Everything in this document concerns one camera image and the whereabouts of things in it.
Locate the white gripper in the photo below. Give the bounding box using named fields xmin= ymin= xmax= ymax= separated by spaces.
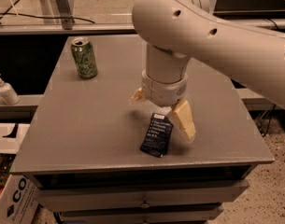
xmin=129 ymin=71 xmax=196 ymax=142

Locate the dark blue rxbar wrapper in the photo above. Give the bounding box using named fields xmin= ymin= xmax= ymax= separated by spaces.
xmin=140 ymin=113 xmax=173 ymax=158

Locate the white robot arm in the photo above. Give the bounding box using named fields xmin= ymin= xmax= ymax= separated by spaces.
xmin=132 ymin=0 xmax=285 ymax=142

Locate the grey drawer cabinet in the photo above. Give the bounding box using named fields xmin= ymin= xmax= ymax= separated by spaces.
xmin=11 ymin=35 xmax=273 ymax=224

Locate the green soda can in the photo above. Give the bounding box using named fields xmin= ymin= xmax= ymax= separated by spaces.
xmin=70 ymin=36 xmax=98 ymax=78

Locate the white pump lotion bottle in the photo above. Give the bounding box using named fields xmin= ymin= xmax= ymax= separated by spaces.
xmin=0 ymin=75 xmax=20 ymax=105

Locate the white cardboard box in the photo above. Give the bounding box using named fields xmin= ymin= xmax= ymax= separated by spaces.
xmin=0 ymin=175 xmax=38 ymax=224

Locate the black cable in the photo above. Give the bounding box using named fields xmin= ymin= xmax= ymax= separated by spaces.
xmin=0 ymin=0 xmax=96 ymax=25

